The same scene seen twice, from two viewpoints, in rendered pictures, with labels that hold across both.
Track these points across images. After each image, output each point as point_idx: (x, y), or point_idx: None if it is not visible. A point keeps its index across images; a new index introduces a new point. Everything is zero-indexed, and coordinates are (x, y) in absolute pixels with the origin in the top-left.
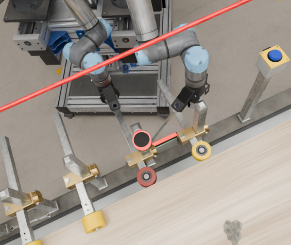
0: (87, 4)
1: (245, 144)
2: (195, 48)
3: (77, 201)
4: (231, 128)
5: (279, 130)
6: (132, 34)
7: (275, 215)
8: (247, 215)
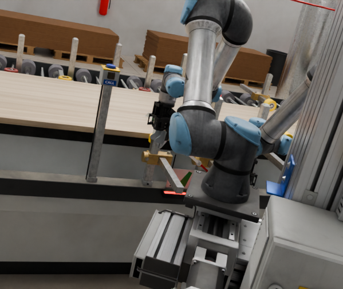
0: (271, 116)
1: (121, 129)
2: (174, 67)
3: (262, 190)
4: (107, 179)
5: (89, 125)
6: None
7: (120, 111)
8: (138, 116)
